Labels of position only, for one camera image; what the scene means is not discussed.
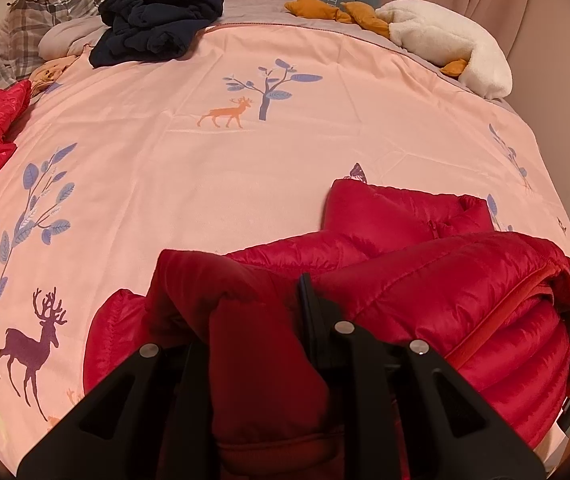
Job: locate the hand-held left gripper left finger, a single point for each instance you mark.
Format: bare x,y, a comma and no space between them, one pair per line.
115,390

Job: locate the grey rolled cloth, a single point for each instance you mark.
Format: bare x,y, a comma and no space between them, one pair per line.
65,35

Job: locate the large plaid pillow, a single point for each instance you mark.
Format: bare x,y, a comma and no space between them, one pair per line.
45,10

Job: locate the dark red down jacket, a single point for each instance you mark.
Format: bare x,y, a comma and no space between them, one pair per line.
415,285

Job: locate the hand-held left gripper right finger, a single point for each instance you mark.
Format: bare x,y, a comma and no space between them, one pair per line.
360,360

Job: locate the peach plush toy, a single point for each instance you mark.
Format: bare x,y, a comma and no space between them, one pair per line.
50,72

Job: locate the navy garment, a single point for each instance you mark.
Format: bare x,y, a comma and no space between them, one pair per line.
155,20

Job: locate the white goose plush toy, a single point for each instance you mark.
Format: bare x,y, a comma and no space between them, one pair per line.
445,35

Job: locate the pink deer printed duvet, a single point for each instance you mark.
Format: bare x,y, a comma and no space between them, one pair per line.
165,160

